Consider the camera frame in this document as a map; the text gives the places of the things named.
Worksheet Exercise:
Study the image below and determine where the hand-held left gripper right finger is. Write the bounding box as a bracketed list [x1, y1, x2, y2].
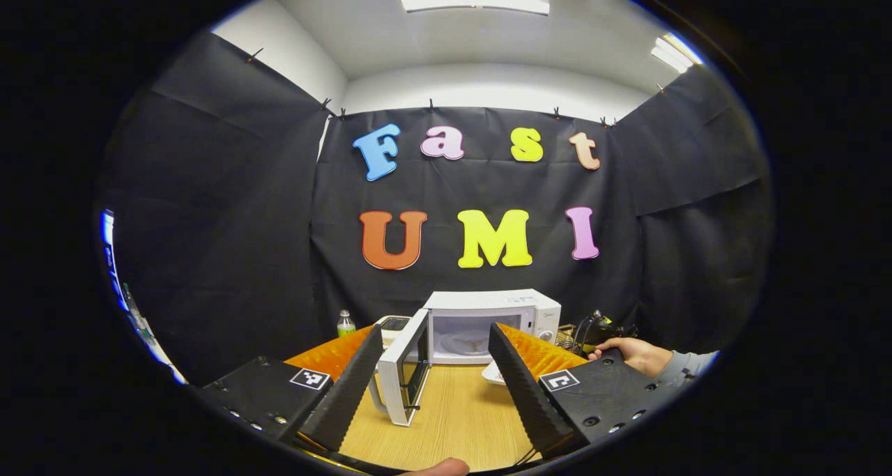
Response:
[488, 322, 673, 459]

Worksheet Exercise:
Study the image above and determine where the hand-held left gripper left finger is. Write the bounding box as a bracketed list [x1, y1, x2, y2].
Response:
[199, 324, 384, 453]

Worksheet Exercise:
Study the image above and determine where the white microwave oven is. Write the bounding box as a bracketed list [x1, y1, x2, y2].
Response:
[367, 290, 562, 428]

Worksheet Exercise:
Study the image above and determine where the small white appliance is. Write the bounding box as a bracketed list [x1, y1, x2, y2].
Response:
[374, 315, 413, 348]

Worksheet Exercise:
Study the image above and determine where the black backdrop cloth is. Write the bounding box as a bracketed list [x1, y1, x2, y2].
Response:
[98, 30, 774, 386]

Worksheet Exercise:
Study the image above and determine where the small ceiling light panel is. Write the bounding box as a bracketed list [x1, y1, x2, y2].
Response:
[650, 33, 703, 74]

